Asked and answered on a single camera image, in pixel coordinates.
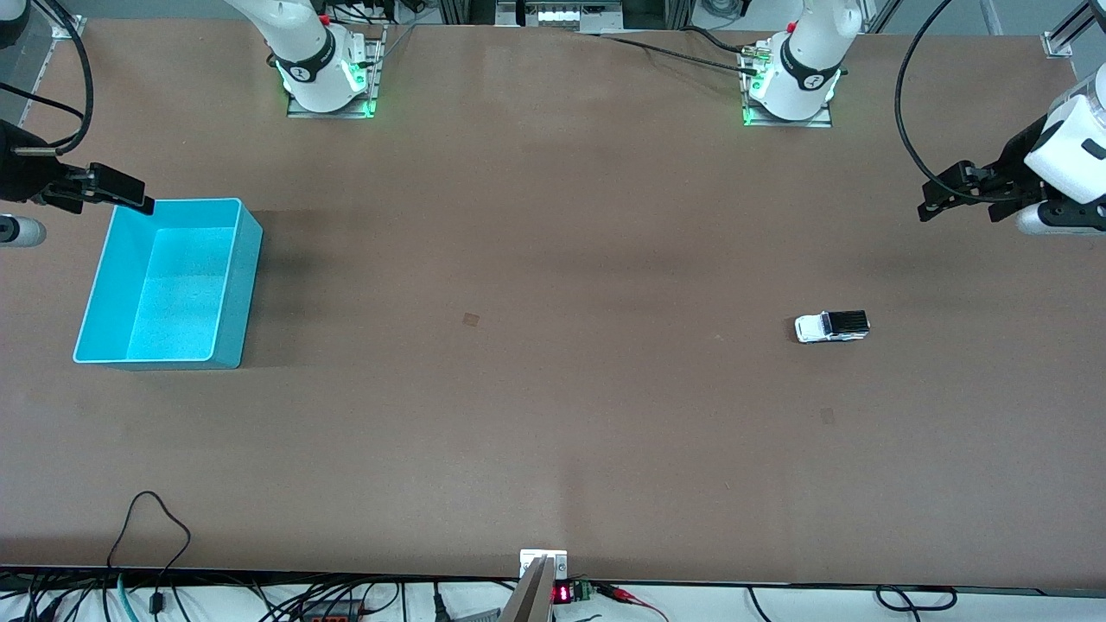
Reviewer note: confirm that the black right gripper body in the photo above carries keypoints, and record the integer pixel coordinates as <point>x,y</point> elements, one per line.
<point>19,174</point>

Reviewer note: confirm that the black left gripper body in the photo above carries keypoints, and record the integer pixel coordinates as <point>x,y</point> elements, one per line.
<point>1013,162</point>

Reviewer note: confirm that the white jeep toy black roof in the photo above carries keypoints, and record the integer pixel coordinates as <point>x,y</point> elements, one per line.
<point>816,329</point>

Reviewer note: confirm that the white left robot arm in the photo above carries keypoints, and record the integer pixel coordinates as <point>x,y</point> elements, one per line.
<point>804,78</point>

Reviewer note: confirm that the cyan plastic storage bin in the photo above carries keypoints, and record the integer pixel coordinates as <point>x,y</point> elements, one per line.
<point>173,294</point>

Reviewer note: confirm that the lit electronics box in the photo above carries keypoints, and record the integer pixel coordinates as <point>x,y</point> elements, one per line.
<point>562,15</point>

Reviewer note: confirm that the red power strip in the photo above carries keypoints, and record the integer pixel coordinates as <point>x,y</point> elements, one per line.
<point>333,615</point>

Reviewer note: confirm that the red LED display module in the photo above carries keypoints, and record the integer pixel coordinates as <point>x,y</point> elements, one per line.
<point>562,594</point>

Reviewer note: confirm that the aluminium table corner bracket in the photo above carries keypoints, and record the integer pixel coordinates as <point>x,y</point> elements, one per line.
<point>1058,43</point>
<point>67,26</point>

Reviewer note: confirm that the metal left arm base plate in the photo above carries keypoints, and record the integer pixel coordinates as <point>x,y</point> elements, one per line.
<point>816,121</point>

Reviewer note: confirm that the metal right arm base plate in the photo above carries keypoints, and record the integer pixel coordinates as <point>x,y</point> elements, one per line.
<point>373,69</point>

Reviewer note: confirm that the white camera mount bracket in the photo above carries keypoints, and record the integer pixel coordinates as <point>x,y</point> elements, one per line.
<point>529,560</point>

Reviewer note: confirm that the grey metal mount bar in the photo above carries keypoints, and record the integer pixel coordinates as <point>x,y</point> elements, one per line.
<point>529,600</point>

